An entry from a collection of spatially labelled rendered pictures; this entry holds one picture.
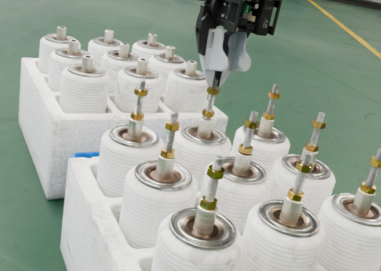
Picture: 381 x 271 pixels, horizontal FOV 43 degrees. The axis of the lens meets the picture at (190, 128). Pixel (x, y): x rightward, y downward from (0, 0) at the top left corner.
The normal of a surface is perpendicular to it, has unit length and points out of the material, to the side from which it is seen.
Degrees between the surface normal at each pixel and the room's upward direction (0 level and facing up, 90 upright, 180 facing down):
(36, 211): 0
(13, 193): 0
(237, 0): 90
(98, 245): 90
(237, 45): 89
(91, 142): 90
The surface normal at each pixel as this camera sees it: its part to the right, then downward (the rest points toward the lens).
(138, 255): 0.18, -0.91
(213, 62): -0.84, 0.07
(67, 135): 0.44, 0.42
